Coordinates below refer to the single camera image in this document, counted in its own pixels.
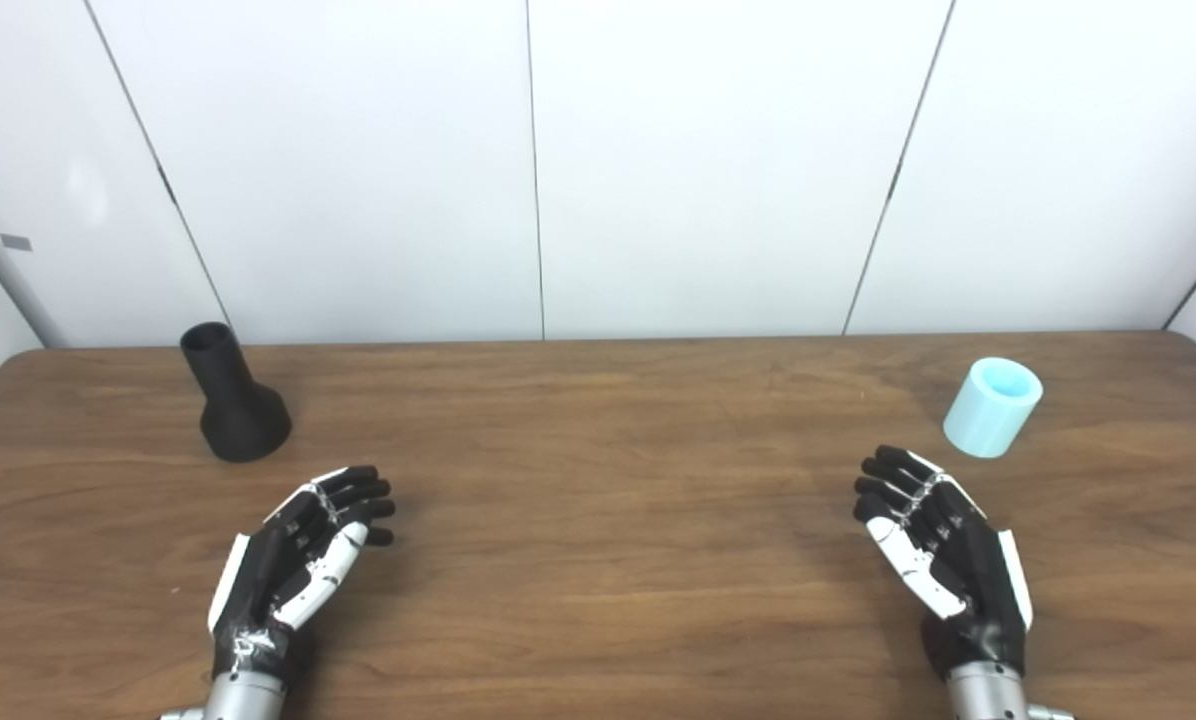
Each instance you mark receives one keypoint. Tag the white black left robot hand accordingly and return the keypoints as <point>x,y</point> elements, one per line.
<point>258,590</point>

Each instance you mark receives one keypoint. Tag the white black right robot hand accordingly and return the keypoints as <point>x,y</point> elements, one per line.
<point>978,590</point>

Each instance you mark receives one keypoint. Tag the black flared nozzle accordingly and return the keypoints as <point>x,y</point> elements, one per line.
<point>238,415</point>

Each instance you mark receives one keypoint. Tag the small gray wall sticker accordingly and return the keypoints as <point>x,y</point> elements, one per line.
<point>16,242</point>

